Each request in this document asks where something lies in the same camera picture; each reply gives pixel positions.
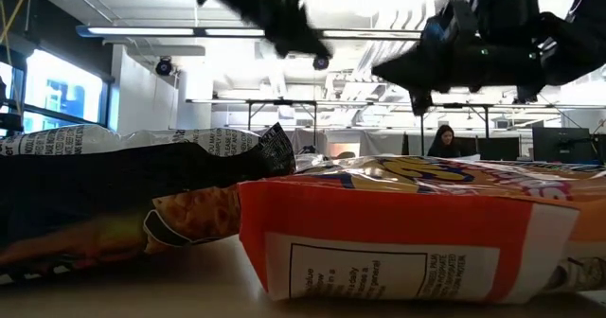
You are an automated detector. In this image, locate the long ceiling light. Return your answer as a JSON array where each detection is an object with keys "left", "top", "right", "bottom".
[
  {"left": 75, "top": 24, "right": 266, "bottom": 39},
  {"left": 321, "top": 28, "right": 422, "bottom": 41}
]

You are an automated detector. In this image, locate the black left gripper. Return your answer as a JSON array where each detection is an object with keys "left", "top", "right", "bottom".
[{"left": 179, "top": 0, "right": 332, "bottom": 58}]

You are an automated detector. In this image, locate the person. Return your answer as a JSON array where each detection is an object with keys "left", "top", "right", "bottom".
[{"left": 425, "top": 123, "right": 463, "bottom": 159}]

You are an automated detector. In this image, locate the black monitor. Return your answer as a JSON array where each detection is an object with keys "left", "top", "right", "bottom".
[
  {"left": 532, "top": 127, "right": 593, "bottom": 164},
  {"left": 477, "top": 136, "right": 522, "bottom": 162}
]

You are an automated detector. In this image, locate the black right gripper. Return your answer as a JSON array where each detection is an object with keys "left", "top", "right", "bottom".
[{"left": 372, "top": 0, "right": 545, "bottom": 115}]

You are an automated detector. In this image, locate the red Maruchan noodle pack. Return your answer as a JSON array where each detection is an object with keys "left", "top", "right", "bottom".
[{"left": 238, "top": 154, "right": 606, "bottom": 305}]

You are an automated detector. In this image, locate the black gantry frame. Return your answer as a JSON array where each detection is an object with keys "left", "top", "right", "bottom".
[
  {"left": 420, "top": 102, "right": 606, "bottom": 142},
  {"left": 187, "top": 98, "right": 318, "bottom": 149}
]

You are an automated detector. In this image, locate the bright window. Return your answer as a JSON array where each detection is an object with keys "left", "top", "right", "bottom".
[{"left": 23, "top": 47, "right": 105, "bottom": 125}]

